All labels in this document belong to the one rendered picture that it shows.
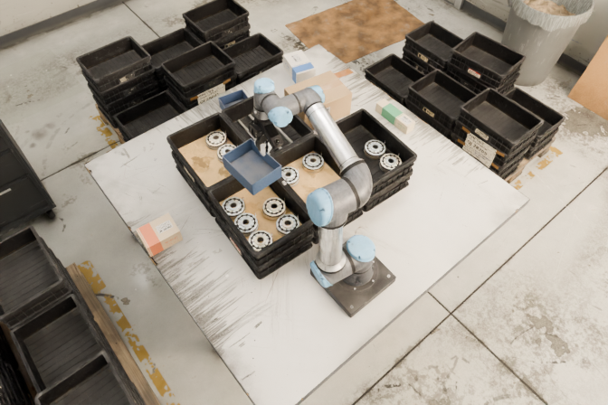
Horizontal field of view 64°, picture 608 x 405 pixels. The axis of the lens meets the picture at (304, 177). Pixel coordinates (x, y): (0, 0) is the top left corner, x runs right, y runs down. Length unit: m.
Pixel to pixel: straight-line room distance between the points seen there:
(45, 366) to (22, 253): 0.58
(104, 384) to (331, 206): 1.31
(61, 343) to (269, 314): 1.03
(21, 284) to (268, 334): 1.26
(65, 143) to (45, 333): 1.67
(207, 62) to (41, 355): 2.03
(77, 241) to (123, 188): 0.87
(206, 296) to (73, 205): 1.61
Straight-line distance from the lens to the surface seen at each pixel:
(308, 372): 2.03
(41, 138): 4.07
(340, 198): 1.57
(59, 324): 2.69
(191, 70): 3.48
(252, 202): 2.24
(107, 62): 3.70
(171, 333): 2.91
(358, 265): 1.95
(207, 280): 2.21
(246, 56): 3.71
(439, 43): 3.96
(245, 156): 2.08
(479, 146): 3.18
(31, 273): 2.75
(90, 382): 2.40
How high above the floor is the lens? 2.65
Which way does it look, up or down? 52 degrees down
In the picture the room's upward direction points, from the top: 1 degrees clockwise
